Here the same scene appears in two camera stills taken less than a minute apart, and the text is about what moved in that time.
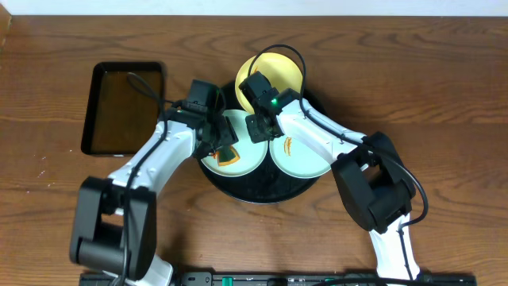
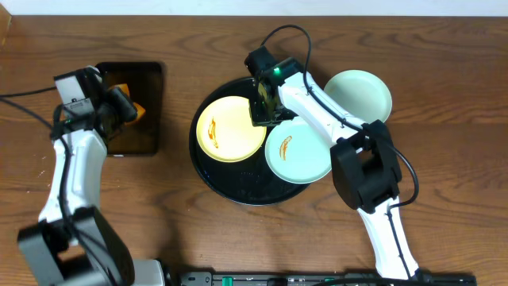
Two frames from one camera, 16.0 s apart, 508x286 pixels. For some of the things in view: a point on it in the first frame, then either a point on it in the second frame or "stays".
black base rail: (290, 280) stays
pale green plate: (252, 154) -> (361, 93)
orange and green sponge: (226, 155) -> (125, 106)
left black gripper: (221, 140) -> (120, 104)
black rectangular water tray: (124, 106) stays
